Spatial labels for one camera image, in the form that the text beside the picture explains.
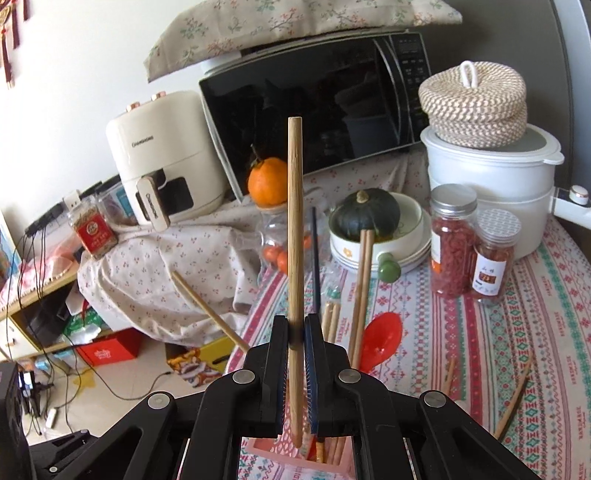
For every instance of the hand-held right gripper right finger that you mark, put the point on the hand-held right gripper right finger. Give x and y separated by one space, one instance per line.
311 383

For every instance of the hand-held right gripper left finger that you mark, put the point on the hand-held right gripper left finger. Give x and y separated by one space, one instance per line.
279 350

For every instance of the red plastic spoon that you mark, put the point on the red plastic spoon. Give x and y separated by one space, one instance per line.
381 337

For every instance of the pink perforated utensil holder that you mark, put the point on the pink perforated utensil holder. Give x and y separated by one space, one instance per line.
295 470

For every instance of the black chopstick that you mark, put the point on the black chopstick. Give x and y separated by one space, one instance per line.
316 258

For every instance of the pile of wooden chopsticks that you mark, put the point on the pile of wooden chopsticks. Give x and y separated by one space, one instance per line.
364 277

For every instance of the light bamboo chopstick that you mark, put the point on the light bamboo chopstick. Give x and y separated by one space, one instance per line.
295 207

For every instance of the colourful printed carton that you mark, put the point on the colourful printed carton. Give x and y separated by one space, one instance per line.
198 364

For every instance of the glass jar of small oranges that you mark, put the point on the glass jar of small oranges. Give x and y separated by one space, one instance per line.
274 235

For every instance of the small-flower print cloth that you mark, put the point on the small-flower print cloth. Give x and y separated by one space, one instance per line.
184 258

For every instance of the dark green squash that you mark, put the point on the dark green squash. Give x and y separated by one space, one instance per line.
364 214

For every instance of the white bowl with green knob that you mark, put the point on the white bowl with green knob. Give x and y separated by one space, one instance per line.
406 249

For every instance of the red gift box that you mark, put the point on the red gift box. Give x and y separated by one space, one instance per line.
111 350

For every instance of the large orange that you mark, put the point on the large orange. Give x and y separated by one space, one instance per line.
268 182

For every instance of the tall jar of red berries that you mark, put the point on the tall jar of red berries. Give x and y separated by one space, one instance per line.
452 249

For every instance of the red-label glass jar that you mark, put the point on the red-label glass jar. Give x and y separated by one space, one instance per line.
94 233

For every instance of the short jar with label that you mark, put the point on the short jar with label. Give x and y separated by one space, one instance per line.
494 258

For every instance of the white power strip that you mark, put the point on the white power strip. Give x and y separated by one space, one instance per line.
51 417

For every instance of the cream air fryer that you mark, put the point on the cream air fryer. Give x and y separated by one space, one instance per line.
157 143

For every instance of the wooden low cabinet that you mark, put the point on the wooden low cabinet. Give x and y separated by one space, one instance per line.
41 300

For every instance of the black microwave oven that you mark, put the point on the black microwave oven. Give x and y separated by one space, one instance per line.
314 101

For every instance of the white plug adapter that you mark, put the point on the white plug adapter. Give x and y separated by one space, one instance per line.
72 199

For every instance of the black box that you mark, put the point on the black box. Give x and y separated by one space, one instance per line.
9 415

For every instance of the white electric cooking pot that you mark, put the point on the white electric cooking pot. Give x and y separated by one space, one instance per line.
498 175

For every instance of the woven lidded basket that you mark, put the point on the woven lidded basket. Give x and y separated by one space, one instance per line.
475 106

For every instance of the floral microwave cover cloth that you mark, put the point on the floral microwave cover cloth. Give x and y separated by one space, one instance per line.
277 27

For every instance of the grey refrigerator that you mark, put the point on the grey refrigerator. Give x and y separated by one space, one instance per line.
508 41

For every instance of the red hanging ornament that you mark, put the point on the red hanging ornament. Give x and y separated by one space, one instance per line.
11 41

